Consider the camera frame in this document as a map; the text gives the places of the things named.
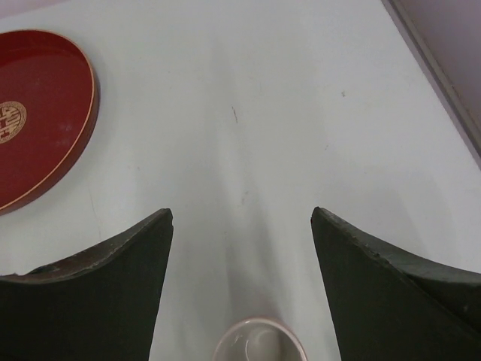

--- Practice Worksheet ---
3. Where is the round red tray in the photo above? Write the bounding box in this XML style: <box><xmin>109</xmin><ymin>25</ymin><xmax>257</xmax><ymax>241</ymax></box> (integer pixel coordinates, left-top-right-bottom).
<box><xmin>1</xmin><ymin>29</ymin><xmax>100</xmax><ymax>214</ymax></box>

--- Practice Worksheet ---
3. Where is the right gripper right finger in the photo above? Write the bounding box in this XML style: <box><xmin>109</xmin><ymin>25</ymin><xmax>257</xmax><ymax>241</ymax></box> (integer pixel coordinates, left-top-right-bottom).
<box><xmin>311</xmin><ymin>208</ymin><xmax>480</xmax><ymax>360</ymax></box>

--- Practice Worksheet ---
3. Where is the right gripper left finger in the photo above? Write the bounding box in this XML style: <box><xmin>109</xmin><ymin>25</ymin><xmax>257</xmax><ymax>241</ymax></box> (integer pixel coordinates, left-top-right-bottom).
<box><xmin>1</xmin><ymin>209</ymin><xmax>174</xmax><ymax>360</ymax></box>

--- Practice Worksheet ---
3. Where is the aluminium corner post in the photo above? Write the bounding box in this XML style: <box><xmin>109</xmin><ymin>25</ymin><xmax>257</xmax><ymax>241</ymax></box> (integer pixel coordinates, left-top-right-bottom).
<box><xmin>383</xmin><ymin>1</ymin><xmax>480</xmax><ymax>161</ymax></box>

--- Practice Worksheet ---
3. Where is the lilac mug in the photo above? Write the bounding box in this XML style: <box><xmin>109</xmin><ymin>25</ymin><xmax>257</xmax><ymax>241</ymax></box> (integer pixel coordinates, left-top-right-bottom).
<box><xmin>212</xmin><ymin>317</ymin><xmax>307</xmax><ymax>361</ymax></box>

